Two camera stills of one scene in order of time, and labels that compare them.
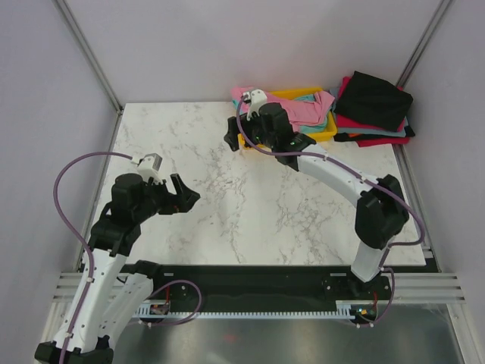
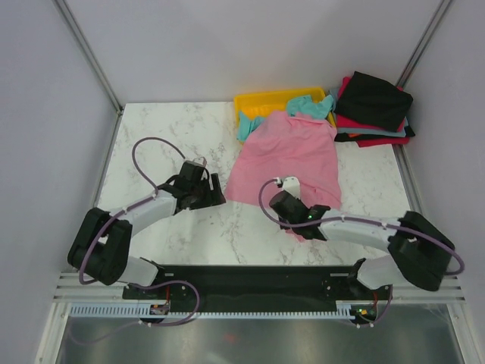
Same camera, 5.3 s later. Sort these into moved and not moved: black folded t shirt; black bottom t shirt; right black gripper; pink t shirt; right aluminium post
Moved: pink t shirt; right black gripper
Not moved: black folded t shirt; black bottom t shirt; right aluminium post
